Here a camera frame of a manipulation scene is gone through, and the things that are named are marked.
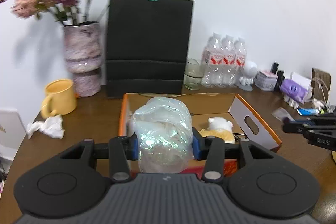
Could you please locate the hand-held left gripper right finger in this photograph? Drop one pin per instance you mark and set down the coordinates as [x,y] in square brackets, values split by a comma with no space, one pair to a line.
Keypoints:
[198,146]

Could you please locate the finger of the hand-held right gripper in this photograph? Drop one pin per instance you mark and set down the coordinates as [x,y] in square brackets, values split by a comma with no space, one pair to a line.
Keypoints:
[302,120]
[294,128]

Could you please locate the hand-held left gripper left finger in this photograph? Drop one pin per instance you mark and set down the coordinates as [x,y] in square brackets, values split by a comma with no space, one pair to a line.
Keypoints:
[133,146]

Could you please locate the clear dark candy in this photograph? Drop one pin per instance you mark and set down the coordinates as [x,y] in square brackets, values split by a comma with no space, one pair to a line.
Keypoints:
[279,113]

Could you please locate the yellow white plush toy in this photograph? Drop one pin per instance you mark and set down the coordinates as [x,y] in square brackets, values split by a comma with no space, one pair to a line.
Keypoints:
[219,125]

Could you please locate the iridescent plastic bag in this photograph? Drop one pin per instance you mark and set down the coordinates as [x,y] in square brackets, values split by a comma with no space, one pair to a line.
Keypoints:
[162,129]

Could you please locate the orange cardboard box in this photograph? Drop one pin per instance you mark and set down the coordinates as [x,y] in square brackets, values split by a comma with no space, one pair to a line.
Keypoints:
[257,132]

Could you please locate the blue tube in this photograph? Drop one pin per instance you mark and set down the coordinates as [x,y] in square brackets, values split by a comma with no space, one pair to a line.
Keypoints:
[307,111]

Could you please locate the beige round object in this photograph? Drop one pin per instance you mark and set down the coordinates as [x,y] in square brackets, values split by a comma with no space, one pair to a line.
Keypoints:
[334,157]

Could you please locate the white charger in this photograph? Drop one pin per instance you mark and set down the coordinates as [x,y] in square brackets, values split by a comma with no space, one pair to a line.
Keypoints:
[318,103]

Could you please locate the purple tissue pack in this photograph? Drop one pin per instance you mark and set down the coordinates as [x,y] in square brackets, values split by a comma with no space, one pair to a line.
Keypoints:
[292,90]

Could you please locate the printed tin box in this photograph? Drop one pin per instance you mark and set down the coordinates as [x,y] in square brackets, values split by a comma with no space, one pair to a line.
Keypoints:
[266,81]

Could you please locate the clear glass cup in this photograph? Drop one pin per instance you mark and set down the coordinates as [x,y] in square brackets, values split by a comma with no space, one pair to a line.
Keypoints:
[193,77]

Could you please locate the white robot figurine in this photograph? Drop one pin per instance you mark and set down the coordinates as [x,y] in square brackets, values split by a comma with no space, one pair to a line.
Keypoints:
[249,73]

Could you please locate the crumpled white tissue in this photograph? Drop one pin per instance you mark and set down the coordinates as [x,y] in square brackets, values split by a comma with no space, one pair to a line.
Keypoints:
[50,127]

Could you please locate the pack of water bottles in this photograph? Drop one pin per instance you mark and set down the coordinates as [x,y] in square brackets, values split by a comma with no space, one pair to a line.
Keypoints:
[212,61]

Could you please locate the yellow mug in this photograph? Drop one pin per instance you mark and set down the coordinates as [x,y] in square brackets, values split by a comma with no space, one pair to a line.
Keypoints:
[61,98]

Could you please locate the clear water bottle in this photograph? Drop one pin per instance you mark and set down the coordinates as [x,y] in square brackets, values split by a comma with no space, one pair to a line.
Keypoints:
[228,61]
[241,58]

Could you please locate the mottled pink ceramic vase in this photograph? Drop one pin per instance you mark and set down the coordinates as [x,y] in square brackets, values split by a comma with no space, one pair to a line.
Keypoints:
[82,56]

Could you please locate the black paper bag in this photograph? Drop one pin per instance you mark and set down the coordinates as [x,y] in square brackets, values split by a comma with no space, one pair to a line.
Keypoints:
[148,43]

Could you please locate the white panel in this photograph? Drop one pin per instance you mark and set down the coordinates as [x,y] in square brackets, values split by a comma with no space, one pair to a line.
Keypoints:
[10,132]

